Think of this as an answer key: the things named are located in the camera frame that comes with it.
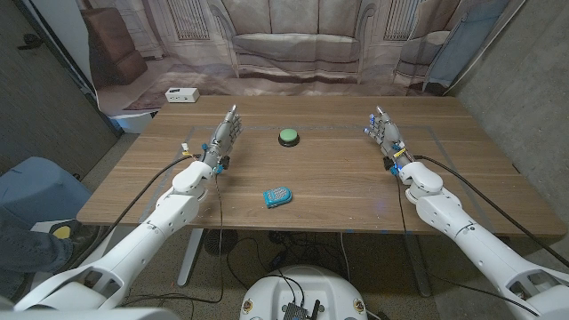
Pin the green push button black base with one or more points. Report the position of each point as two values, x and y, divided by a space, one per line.
289 135

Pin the grey table leg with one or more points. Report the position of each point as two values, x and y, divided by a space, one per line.
418 266

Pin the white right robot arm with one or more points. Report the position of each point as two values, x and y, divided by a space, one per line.
471 240

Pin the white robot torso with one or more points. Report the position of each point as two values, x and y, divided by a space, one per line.
311 289

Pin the white wall panel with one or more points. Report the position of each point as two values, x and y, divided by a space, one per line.
62 22

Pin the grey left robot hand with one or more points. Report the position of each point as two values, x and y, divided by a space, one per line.
223 138

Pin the black round fan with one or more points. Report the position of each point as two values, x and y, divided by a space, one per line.
221 242

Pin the person's leg in jeans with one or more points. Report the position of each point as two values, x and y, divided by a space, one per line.
26 253

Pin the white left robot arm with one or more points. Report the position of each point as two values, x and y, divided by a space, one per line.
146 235

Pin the white table leg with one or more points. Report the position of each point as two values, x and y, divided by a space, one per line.
191 258

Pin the blue fabric chair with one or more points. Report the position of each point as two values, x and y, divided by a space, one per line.
40 189

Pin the wooden table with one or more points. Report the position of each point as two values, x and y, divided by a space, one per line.
338 127

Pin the white power box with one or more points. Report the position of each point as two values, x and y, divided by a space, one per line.
182 94

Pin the black box with antenna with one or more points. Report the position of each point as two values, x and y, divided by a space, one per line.
294 311

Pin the printed living room backdrop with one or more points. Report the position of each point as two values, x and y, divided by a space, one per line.
293 44

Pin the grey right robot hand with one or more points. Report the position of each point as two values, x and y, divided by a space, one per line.
389 135

